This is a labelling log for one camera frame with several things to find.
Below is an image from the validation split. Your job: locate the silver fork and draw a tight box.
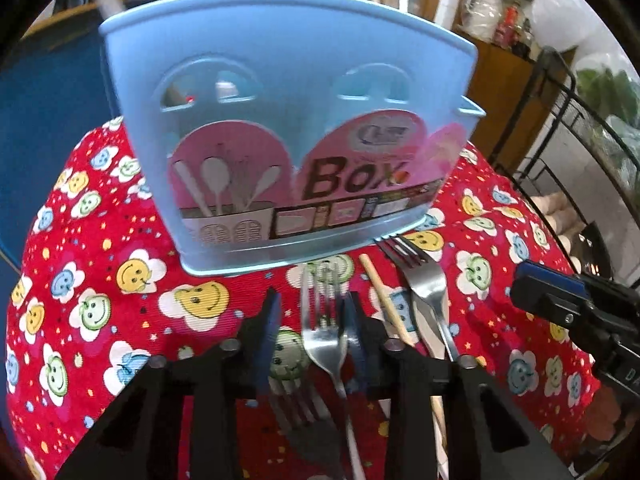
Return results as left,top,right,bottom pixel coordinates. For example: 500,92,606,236
299,263,367,480
375,235,460,362
269,380,346,479

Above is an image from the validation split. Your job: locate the blue kitchen counter cabinet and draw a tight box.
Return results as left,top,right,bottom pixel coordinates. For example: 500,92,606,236
0,1,126,271

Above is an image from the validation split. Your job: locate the right hand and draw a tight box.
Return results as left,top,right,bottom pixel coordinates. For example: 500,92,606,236
580,384,639,455

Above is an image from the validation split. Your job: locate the red smiley flower tablecloth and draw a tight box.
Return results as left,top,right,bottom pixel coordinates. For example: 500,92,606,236
6,119,600,479

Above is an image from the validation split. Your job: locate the blue plastic utensil box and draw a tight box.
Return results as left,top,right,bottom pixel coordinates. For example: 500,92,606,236
100,0,483,276

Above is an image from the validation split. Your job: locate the green leafy vegetables bag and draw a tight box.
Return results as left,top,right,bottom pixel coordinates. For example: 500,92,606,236
577,62,639,183

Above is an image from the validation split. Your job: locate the wooden shelf unit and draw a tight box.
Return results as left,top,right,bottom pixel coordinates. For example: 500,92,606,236
452,0,559,171

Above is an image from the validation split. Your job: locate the white plastic bag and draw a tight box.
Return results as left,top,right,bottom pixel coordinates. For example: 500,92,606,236
530,0,620,60

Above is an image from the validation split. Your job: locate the black wire rack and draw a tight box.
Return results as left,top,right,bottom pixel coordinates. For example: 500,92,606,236
497,48,639,287

